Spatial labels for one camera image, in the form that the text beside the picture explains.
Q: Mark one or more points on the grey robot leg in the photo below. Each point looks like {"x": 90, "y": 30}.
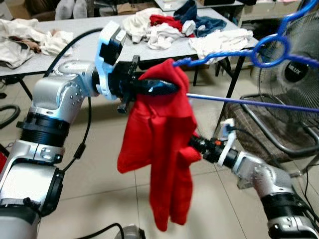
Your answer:
{"x": 133, "y": 233}

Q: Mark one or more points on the large red garment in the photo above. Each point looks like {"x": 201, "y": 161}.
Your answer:
{"x": 159, "y": 139}

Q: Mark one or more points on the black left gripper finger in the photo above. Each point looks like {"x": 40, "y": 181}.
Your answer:
{"x": 159, "y": 87}

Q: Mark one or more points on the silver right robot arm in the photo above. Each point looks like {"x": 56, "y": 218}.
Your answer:
{"x": 264, "y": 174}

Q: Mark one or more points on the flat brown cardboard box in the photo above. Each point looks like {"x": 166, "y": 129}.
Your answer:
{"x": 134, "y": 8}

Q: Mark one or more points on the small red garment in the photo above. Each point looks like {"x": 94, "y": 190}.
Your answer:
{"x": 164, "y": 21}

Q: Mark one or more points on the black standing fan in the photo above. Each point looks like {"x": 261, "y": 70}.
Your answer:
{"x": 296, "y": 74}

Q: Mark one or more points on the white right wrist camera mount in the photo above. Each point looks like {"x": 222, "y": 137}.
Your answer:
{"x": 227, "y": 129}

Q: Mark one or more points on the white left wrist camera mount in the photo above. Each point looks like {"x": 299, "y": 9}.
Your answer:
{"x": 102, "y": 74}

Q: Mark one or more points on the grey table with clothes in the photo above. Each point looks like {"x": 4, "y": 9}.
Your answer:
{"x": 87, "y": 45}

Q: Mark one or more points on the navy blue garment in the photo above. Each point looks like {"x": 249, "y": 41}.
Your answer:
{"x": 209, "y": 25}

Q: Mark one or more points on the blue purple clothes hanger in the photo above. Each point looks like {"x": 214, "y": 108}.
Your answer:
{"x": 229, "y": 52}

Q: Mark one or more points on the beige garment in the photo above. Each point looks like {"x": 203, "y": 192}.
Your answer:
{"x": 20, "y": 35}

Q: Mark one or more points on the grey rounded object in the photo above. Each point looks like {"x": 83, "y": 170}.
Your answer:
{"x": 64, "y": 9}
{"x": 80, "y": 8}

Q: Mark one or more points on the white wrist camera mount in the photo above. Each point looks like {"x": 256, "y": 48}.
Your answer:
{"x": 102, "y": 74}
{"x": 227, "y": 129}

